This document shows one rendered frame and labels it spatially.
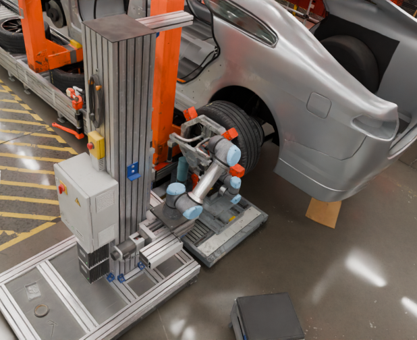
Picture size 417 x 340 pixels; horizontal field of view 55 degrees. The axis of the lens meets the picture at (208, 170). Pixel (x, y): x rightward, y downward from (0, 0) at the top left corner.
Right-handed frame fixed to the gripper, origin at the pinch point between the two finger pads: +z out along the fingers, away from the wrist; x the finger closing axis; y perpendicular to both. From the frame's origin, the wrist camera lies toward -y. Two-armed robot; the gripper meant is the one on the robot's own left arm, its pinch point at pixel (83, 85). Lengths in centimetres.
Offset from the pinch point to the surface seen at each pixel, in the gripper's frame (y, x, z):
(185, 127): 18, 71, -38
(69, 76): 69, 35, 146
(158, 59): -32, 44, -22
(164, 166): 86, 84, -4
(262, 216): 96, 152, -84
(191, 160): 31, 66, -63
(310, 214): 95, 205, -97
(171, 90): -7, 60, -23
